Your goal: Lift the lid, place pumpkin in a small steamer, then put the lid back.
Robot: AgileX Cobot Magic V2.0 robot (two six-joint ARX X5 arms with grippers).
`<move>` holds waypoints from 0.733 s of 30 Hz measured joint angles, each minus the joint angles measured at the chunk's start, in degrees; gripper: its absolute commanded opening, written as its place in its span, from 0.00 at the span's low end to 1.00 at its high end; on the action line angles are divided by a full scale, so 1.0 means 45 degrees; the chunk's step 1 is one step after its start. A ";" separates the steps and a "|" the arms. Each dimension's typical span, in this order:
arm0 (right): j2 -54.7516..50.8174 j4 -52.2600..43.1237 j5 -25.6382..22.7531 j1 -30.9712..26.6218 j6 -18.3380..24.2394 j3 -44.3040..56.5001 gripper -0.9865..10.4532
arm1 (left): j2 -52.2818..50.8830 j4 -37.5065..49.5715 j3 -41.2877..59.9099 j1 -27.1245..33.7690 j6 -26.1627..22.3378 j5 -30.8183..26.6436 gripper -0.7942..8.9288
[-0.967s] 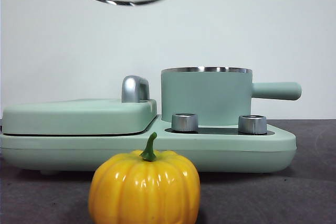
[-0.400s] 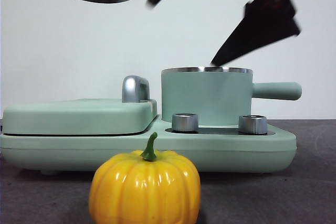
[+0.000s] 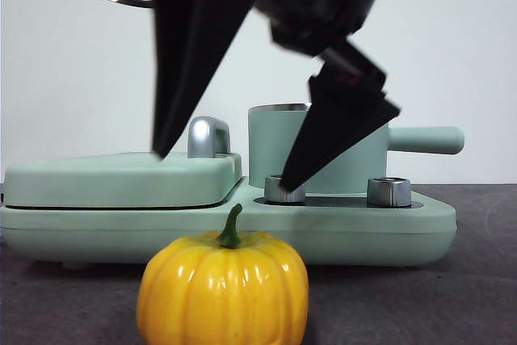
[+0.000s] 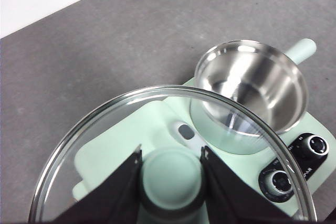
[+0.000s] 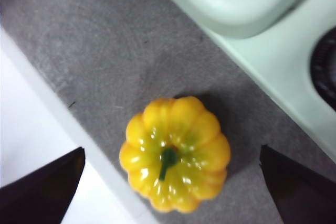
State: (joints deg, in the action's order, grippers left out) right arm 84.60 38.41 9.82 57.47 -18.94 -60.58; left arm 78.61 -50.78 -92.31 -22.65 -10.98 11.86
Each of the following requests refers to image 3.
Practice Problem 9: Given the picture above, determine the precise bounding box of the yellow toy pumpkin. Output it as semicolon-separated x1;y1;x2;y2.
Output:
136;203;310;345

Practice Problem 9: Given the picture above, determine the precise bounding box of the mint green breakfast machine base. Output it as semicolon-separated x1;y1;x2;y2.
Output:
0;181;458;271

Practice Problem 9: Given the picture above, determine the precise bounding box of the mint green hinged griddle cover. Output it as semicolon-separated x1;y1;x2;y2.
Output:
2;150;244;211

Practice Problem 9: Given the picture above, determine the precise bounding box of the silver griddle cover handle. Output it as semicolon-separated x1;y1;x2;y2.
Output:
187;116;233;159

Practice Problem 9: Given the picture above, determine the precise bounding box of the mint green handled pot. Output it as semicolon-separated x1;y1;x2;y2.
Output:
246;102;466;195

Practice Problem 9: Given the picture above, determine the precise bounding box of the silver control knob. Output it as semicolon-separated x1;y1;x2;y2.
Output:
263;174;307;205
366;176;413;207

